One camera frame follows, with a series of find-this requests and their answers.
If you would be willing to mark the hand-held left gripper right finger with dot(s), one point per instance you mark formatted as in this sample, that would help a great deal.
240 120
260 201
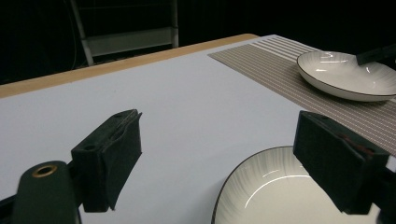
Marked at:
336 161

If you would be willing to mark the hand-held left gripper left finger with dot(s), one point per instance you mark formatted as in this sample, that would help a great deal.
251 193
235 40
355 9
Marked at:
109 158

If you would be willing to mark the white plate with dark rim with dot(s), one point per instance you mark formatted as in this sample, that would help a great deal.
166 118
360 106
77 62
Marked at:
274 193
342 74

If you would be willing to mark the wooden table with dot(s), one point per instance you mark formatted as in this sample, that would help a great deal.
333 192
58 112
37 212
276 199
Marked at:
93 73

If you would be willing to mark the white board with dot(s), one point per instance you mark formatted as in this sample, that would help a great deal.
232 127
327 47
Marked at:
186 118

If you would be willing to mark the brown striped placemat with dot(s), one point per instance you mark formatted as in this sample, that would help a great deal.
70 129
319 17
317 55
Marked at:
280 77

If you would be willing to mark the white metal desk frame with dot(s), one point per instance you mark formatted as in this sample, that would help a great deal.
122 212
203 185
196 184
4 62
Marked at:
124 40

